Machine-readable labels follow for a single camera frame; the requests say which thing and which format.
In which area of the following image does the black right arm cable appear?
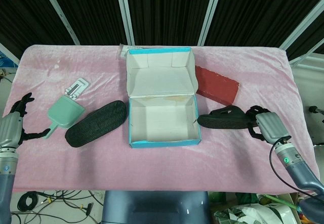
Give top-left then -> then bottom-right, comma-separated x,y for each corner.
269,143 -> 317,199

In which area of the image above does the mint green dustpan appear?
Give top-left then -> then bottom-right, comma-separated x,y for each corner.
42,95 -> 87,141

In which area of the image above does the white metal frame post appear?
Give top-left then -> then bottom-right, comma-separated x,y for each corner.
279,0 -> 324,55
197,0 -> 225,45
288,53 -> 324,69
37,0 -> 81,45
114,0 -> 135,45
0,42 -> 20,66

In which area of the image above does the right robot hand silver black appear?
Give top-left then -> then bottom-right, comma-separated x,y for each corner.
245,105 -> 291,144

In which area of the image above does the pink plush table cloth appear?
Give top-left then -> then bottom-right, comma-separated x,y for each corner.
0,44 -> 320,194

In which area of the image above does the coiled black floor cable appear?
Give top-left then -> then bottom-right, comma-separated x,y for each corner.
17,191 -> 38,211

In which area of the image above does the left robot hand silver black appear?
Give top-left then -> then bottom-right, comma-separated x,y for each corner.
0,92 -> 51,151

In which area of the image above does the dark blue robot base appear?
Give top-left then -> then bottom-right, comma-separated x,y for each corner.
101,190 -> 212,224

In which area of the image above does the black pleated curtain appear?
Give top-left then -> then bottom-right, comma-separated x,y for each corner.
125,0 -> 216,45
0,0 -> 76,58
288,19 -> 324,60
206,0 -> 324,49
47,0 -> 127,45

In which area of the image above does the red brick block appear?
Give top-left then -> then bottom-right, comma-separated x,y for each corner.
195,65 -> 240,107

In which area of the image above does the teal cardboard shoe box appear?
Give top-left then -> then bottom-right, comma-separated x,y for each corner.
126,47 -> 203,149

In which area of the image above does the clear plastic package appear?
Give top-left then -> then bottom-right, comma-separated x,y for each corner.
118,43 -> 145,58

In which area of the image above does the white folding phone stand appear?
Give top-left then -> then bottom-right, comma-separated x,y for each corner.
64,78 -> 91,100

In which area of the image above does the white leaf-print plastic bag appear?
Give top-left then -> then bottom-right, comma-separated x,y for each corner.
212,203 -> 302,224

